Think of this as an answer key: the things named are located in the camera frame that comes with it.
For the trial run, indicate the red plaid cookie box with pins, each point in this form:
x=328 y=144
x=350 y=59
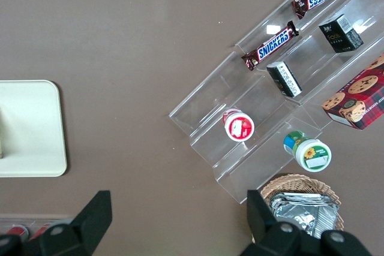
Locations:
x=360 y=94

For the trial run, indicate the green lid sunflower jar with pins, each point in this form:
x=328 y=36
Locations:
x=312 y=155

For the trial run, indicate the silver foil packet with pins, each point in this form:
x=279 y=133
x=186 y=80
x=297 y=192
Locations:
x=306 y=211

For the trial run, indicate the light tan wicker basket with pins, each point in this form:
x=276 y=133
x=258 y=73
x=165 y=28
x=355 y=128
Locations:
x=300 y=182

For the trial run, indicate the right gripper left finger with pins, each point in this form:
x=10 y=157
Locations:
x=90 y=220

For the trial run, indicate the red lid strawberry jar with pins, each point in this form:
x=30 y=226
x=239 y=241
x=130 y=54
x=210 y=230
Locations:
x=240 y=126

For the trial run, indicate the cream plastic tray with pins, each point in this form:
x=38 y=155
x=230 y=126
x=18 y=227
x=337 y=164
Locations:
x=30 y=127

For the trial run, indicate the small black box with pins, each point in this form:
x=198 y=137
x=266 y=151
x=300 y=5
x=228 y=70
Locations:
x=340 y=33
x=285 y=79

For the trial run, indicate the clear acrylic stepped display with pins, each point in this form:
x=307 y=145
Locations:
x=315 y=58
x=210 y=103

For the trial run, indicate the clear acrylic bottle rack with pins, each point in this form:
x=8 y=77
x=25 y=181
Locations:
x=60 y=219

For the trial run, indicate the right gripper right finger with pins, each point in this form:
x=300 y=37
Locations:
x=267 y=232

